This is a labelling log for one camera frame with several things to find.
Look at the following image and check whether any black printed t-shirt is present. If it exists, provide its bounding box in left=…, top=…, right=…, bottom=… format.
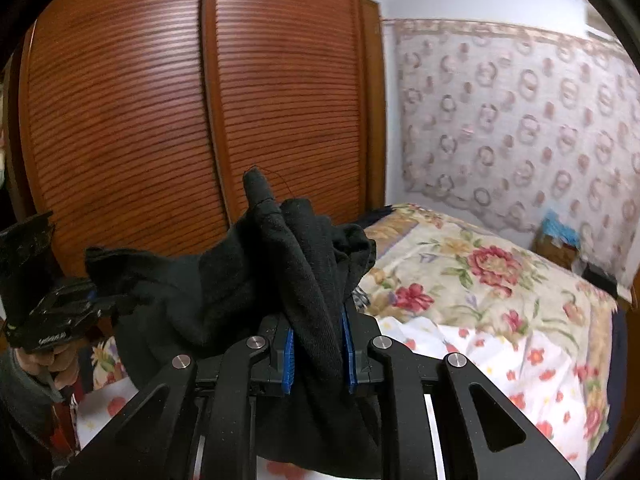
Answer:
left=85, top=169, right=381, bottom=479

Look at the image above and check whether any grey left sleeve forearm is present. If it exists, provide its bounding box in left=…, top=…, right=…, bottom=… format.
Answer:
left=1, top=350, right=63, bottom=479

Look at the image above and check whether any person's left hand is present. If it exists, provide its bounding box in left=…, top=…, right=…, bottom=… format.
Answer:
left=13, top=341, right=80, bottom=390

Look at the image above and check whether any floral bed sheet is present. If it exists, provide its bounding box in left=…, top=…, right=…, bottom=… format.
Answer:
left=92, top=205, right=617, bottom=479

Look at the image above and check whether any wooden louvered wardrobe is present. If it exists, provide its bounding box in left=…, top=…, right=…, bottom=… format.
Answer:
left=1, top=0, right=386, bottom=276

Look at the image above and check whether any circle patterned curtain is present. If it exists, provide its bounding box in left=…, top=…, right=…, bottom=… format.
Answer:
left=394, top=20, right=639, bottom=282

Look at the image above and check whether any navy blue bed cover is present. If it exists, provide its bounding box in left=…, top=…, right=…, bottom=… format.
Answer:
left=586, top=310, right=628, bottom=480

